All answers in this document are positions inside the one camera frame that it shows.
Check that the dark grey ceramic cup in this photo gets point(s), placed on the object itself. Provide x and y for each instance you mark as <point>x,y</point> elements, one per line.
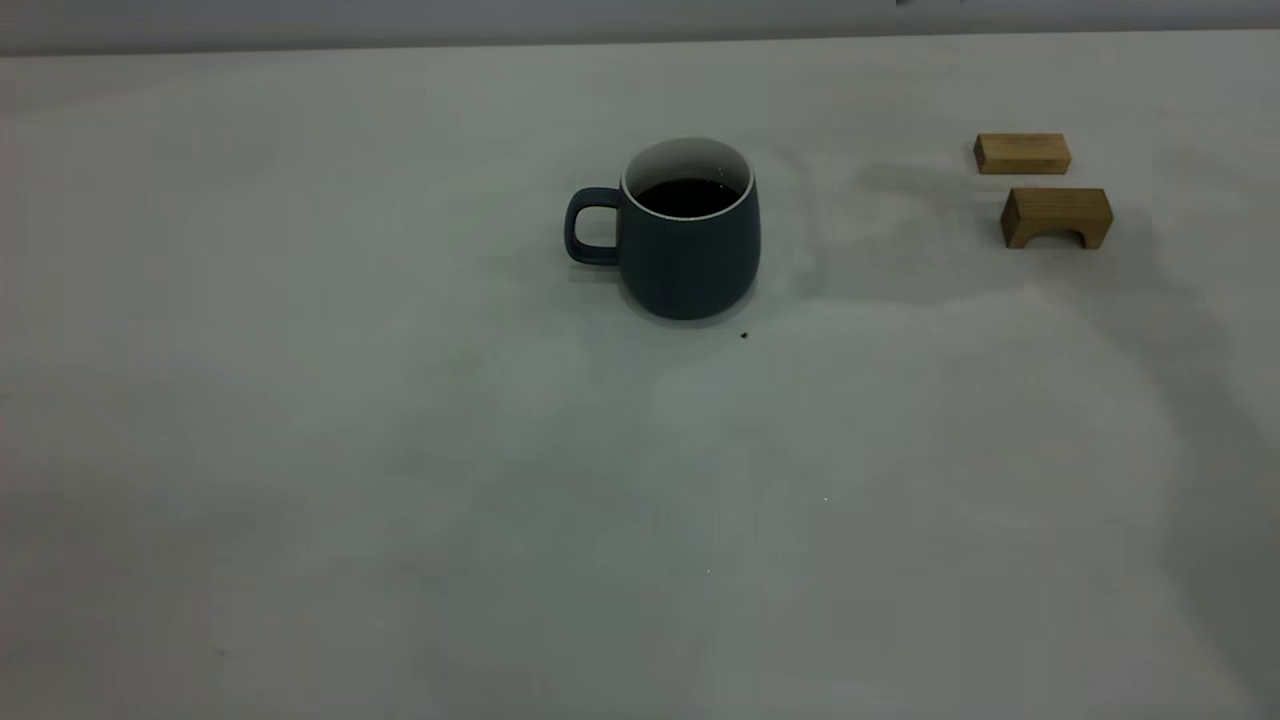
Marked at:
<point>690,265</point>

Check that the flat rectangular wooden block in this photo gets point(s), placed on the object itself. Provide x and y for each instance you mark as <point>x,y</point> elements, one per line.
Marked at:
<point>1020,155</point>

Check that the arched wooden block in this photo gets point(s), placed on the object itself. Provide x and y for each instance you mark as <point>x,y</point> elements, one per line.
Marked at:
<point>1055,208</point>

